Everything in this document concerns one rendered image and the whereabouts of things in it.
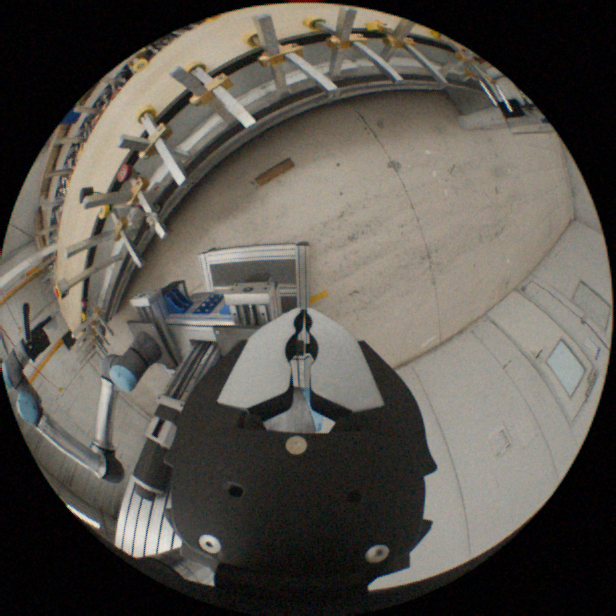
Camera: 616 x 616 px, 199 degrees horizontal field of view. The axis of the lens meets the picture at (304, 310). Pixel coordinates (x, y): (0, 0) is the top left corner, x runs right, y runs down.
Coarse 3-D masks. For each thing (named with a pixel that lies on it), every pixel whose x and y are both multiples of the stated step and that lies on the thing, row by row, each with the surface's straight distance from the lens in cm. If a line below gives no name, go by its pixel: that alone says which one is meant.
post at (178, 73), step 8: (176, 72) 64; (184, 72) 65; (176, 80) 66; (184, 80) 67; (192, 80) 68; (192, 88) 70; (200, 88) 71; (208, 104) 77; (216, 104) 79; (216, 112) 82; (224, 112) 84
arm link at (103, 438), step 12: (108, 360) 89; (108, 372) 88; (108, 384) 88; (108, 396) 89; (108, 408) 89; (96, 420) 93; (108, 420) 90; (96, 432) 93; (108, 432) 91; (96, 444) 92; (108, 444) 92
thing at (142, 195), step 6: (132, 168) 103; (132, 174) 100; (132, 180) 99; (144, 192) 92; (144, 198) 89; (144, 204) 88; (150, 204) 87; (150, 210) 85; (162, 222) 83; (156, 228) 82; (162, 228) 80; (162, 234) 80
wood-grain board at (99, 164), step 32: (192, 32) 152; (224, 32) 125; (288, 32) 105; (320, 32) 108; (416, 32) 145; (160, 64) 136; (224, 64) 95; (128, 96) 139; (160, 96) 104; (96, 128) 163; (128, 128) 112; (96, 160) 137; (64, 224) 199; (96, 224) 129; (64, 256) 212
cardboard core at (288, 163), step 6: (282, 162) 143; (288, 162) 142; (270, 168) 145; (276, 168) 142; (282, 168) 142; (288, 168) 143; (264, 174) 142; (270, 174) 141; (276, 174) 142; (258, 180) 142; (264, 180) 142
